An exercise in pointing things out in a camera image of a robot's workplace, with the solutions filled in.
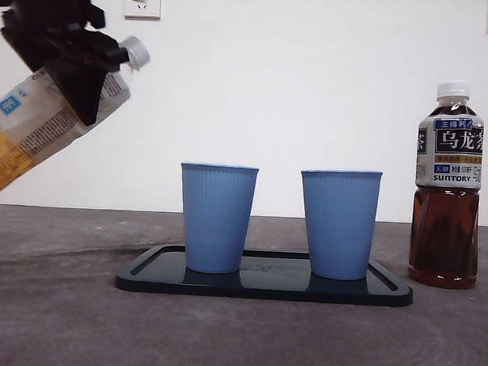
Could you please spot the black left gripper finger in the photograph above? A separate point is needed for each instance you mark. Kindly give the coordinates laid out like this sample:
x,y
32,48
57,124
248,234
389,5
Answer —
x,y
82,91

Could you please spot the jasmine tea bottle white label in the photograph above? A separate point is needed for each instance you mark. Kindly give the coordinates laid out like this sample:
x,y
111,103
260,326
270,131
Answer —
x,y
27,141

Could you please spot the dark oolong tea bottle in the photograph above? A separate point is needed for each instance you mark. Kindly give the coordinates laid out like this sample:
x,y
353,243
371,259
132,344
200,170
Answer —
x,y
444,240

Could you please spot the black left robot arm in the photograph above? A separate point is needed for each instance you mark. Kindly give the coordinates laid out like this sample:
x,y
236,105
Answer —
x,y
36,32

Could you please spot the blue ribbed cup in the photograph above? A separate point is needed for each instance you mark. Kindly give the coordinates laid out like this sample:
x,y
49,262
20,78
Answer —
x,y
216,218
339,223

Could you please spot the dark navy rectangular tray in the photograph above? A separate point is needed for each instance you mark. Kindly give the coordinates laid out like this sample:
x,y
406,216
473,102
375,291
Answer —
x,y
263,287

